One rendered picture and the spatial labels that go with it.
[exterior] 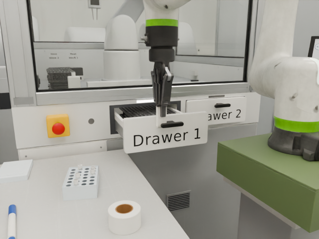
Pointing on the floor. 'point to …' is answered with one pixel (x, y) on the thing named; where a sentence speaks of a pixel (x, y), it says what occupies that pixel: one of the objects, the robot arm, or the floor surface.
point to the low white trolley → (70, 220)
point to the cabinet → (177, 179)
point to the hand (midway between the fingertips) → (161, 116)
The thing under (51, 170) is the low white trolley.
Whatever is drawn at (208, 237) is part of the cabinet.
